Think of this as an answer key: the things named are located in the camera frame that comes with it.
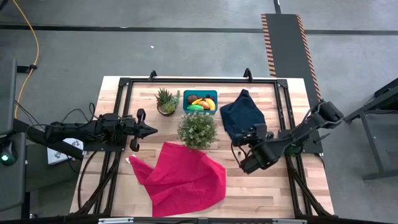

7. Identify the black cable clamp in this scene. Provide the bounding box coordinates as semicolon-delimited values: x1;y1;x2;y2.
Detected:
17;63;38;75

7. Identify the teal plastic tupperware container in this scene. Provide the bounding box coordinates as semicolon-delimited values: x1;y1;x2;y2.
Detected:
182;90;218;115

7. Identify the black device with green light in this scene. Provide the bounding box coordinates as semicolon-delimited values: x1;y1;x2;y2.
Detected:
0;140;18;167

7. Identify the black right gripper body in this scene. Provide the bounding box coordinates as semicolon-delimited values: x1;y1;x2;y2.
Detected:
243;123;275;147

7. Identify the black diagonal support beam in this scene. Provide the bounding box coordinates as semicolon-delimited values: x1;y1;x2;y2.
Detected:
12;119;85;160

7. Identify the black aluminium table frame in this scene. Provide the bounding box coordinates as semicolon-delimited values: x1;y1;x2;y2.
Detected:
70;67;336;218

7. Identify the black striped-edge floor mat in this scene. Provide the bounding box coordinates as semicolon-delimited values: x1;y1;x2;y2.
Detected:
261;12;324;103

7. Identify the silver metal bracket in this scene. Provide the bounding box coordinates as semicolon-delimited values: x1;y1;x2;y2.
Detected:
98;217;134;224
272;218;308;224

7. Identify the thick black hose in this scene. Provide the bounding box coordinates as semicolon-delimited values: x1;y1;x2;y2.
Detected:
76;151;99;210

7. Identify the bushy plant in black pot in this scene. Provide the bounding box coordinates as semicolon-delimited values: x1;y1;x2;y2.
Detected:
177;111;218;150

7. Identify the yellow cable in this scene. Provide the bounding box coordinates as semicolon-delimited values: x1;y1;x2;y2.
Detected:
11;0;40;119

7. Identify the red cloth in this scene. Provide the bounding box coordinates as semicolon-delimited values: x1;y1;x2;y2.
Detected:
127;141;227;218

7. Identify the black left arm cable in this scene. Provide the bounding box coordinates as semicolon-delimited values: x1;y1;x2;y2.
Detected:
14;99;98;175

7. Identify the potted succulent plant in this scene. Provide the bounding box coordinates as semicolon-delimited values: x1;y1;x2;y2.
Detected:
154;87;181;117

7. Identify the navy blue cloth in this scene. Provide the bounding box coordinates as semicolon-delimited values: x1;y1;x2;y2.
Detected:
219;88;267;142

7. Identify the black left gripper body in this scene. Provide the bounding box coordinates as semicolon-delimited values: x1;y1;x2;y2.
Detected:
121;108;147;153

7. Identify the white paper booklet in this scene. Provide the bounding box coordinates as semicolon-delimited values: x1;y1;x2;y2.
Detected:
45;138;84;165

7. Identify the grey metal cart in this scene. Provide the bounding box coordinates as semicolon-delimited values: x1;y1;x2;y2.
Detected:
343;77;398;181

